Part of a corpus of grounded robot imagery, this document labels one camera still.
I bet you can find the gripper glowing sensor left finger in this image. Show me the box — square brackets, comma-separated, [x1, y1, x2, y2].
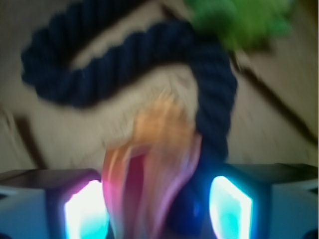
[0, 169, 110, 239]

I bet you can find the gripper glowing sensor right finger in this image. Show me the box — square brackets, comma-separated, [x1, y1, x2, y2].
[209, 163, 319, 239]

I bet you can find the orange spiral conch shell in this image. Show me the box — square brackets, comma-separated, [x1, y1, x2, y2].
[102, 94, 202, 239]

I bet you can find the brown crumpled paper sheet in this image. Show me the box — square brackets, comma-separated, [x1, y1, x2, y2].
[0, 0, 319, 171]

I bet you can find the green plush toy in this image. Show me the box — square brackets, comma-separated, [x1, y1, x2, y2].
[184, 0, 295, 51]

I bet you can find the dark blue twisted rope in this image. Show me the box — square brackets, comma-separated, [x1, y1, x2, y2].
[20, 0, 238, 235]

